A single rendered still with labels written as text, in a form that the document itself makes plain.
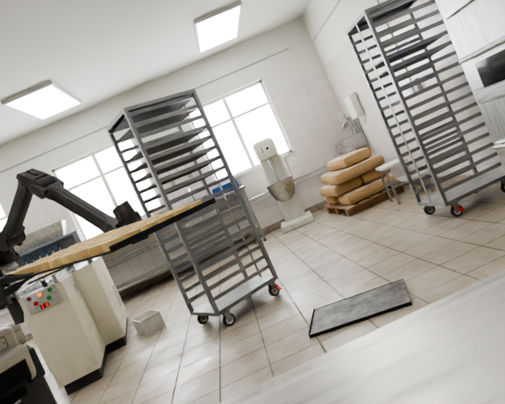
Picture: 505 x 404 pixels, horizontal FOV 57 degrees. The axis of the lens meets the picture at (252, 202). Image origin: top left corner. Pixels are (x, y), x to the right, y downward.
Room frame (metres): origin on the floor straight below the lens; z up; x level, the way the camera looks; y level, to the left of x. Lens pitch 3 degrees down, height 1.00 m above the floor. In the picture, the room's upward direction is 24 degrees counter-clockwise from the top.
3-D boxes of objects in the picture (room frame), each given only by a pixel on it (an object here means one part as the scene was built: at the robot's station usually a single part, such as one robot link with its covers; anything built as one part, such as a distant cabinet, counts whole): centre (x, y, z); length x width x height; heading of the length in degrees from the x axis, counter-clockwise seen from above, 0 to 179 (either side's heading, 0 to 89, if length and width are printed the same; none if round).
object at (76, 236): (4.41, 1.99, 1.01); 0.72 x 0.33 x 0.34; 104
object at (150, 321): (4.48, 1.40, 0.08); 0.30 x 0.22 x 0.16; 30
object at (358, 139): (7.23, -1.79, 0.92); 1.00 x 0.36 x 1.11; 3
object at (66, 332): (3.92, 1.87, 0.45); 0.70 x 0.34 x 0.90; 14
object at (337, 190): (6.39, -1.19, 0.34); 0.72 x 0.42 x 0.15; 7
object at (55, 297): (3.57, 1.78, 0.77); 0.24 x 0.04 x 0.14; 104
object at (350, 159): (6.35, -1.43, 0.64); 0.72 x 0.42 x 0.15; 9
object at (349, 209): (6.40, -1.40, 0.06); 1.20 x 0.80 x 0.11; 5
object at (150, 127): (3.84, 0.45, 1.68); 0.60 x 0.40 x 0.02; 124
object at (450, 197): (3.99, -1.71, 0.93); 0.64 x 0.51 x 1.78; 96
